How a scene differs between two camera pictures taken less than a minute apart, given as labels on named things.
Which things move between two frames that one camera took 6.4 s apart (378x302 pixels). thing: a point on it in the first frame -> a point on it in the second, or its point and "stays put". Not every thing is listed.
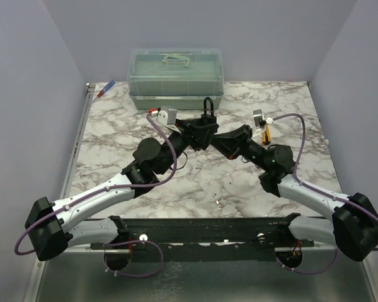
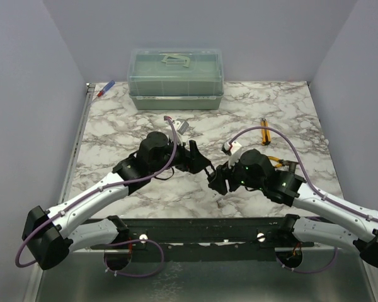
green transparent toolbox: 183,77 stays put
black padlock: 208,118 -> 211,177
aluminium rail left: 65,188 stays put
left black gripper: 196,134 -> 192,161
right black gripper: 229,143 -> 224,172
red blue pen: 106,87 stays put
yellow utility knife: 266,135 stays put
